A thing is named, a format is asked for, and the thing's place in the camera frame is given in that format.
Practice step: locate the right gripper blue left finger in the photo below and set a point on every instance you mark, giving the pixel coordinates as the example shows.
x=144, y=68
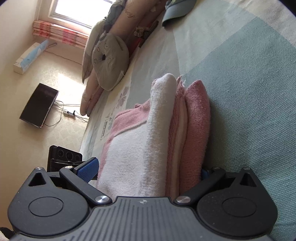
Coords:
x=77, y=179

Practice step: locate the white power strip on wall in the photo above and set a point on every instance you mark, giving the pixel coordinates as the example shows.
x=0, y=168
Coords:
x=69, y=114

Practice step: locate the floral cream rolled quilt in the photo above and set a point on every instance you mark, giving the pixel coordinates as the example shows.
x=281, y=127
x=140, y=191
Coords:
x=135, y=14

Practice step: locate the pink and white knit sweater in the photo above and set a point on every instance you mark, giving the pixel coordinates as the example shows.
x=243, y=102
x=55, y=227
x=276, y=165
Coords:
x=157, y=148

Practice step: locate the air conditioner with blue cover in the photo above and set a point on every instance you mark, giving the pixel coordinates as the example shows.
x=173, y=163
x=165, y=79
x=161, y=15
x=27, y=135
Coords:
x=22, y=64

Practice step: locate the window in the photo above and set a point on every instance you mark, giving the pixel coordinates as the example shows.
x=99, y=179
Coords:
x=82, y=12

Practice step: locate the grey folded cloth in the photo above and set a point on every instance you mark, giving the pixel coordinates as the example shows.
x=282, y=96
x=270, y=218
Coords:
x=115, y=10

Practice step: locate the left striped curtain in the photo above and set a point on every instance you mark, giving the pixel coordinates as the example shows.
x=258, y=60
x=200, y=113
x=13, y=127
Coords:
x=60, y=34

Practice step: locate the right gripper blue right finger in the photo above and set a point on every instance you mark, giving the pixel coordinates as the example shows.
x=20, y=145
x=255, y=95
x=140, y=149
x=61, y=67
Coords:
x=209, y=180

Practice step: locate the black hair clip with flower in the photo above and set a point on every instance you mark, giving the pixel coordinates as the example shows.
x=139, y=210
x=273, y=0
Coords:
x=144, y=32

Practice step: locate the grey pillow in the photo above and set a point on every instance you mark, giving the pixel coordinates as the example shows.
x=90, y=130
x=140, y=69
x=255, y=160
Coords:
x=95, y=33

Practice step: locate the grey cat face cushion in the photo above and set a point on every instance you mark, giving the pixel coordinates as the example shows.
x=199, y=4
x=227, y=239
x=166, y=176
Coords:
x=110, y=59

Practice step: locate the black device with round ports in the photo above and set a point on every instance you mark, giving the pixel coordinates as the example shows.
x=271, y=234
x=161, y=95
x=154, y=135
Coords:
x=59, y=157

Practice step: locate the blue baseball cap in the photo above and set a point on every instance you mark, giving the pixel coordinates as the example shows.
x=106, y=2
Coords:
x=177, y=9

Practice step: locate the black wall television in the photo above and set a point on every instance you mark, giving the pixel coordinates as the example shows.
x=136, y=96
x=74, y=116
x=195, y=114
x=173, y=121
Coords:
x=38, y=106

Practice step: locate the red stick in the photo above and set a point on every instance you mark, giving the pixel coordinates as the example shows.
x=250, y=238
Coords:
x=136, y=42

